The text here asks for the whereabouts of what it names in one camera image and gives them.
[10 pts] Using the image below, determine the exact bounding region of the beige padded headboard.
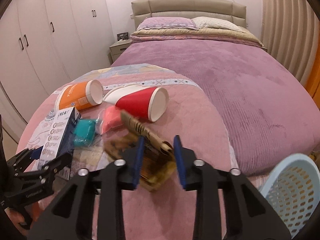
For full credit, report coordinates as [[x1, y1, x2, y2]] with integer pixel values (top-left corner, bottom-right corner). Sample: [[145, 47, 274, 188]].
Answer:
[[131, 0, 248, 30]]

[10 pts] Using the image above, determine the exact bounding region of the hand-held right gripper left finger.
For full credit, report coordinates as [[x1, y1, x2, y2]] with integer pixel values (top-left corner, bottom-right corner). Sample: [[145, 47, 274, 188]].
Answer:
[[26, 136, 145, 240]]

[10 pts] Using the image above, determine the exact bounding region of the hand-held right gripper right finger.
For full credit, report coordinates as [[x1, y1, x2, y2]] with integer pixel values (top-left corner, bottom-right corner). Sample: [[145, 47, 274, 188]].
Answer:
[[173, 135, 292, 240]]

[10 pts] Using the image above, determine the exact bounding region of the purple pillow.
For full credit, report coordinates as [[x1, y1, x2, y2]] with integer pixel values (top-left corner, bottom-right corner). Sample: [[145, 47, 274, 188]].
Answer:
[[137, 17, 199, 31]]

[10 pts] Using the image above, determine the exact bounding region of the orange paper cup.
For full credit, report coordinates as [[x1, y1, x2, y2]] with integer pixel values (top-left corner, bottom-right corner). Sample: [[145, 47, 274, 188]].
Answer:
[[55, 79, 104, 111]]

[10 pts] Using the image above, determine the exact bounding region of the white wardrobe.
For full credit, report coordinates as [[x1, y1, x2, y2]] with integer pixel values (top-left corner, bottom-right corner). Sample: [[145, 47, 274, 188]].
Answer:
[[0, 0, 113, 140]]

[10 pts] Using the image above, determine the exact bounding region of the teal clay block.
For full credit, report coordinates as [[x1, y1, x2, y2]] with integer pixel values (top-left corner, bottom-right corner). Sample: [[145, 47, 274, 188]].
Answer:
[[72, 119, 98, 147]]

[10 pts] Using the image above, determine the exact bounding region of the folded pink blanket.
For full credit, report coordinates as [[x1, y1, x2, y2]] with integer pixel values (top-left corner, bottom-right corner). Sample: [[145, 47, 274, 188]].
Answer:
[[129, 35, 263, 48]]

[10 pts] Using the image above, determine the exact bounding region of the white and blue box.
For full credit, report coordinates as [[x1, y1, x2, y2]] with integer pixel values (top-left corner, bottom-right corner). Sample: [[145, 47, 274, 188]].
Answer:
[[39, 107, 82, 180]]

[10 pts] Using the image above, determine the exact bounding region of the folded beige blanket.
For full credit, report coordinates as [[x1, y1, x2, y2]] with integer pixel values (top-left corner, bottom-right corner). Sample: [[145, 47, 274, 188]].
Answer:
[[130, 27, 265, 48]]

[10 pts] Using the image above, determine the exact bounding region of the brown cardboard piece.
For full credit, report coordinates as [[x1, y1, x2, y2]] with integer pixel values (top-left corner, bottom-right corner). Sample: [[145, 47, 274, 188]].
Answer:
[[104, 111, 175, 193]]

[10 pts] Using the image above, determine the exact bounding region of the light blue plastic basket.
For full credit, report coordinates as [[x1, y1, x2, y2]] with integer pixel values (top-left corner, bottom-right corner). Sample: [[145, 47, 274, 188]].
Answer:
[[259, 153, 320, 239]]

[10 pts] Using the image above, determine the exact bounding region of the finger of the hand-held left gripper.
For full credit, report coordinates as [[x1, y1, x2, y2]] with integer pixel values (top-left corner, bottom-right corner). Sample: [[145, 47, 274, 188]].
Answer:
[[6, 147, 42, 173], [37, 152, 73, 188]]

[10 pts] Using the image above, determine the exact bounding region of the orange curtain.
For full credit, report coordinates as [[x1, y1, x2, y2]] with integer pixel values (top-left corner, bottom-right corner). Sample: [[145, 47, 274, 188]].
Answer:
[[304, 60, 320, 101]]

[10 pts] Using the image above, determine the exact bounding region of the bed with purple blanket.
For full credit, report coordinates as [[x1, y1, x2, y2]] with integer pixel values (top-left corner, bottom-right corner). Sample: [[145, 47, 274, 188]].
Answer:
[[111, 39, 320, 178]]

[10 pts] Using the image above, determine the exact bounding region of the white printed leaflet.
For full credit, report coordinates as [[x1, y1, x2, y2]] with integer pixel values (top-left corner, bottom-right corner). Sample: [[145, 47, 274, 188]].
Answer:
[[27, 107, 61, 152]]

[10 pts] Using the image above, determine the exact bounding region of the pink clay block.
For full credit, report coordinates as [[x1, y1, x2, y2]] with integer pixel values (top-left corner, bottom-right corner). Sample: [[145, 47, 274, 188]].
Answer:
[[99, 106, 123, 135]]

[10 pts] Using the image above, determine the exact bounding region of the white dotted pillow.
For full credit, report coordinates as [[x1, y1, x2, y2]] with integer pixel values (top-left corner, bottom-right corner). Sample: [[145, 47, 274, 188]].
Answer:
[[191, 17, 243, 32]]

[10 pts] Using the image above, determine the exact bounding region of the red and white paper cup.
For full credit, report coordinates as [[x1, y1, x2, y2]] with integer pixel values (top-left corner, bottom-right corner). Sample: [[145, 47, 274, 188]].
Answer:
[[103, 85, 169, 122]]

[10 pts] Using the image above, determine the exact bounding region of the beige curtain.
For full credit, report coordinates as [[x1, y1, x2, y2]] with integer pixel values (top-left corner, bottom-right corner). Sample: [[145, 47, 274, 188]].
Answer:
[[260, 0, 320, 80]]

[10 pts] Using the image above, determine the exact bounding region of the person's left hand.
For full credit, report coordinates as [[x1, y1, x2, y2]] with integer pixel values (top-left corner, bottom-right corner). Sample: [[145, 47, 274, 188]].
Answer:
[[4, 207, 27, 229]]

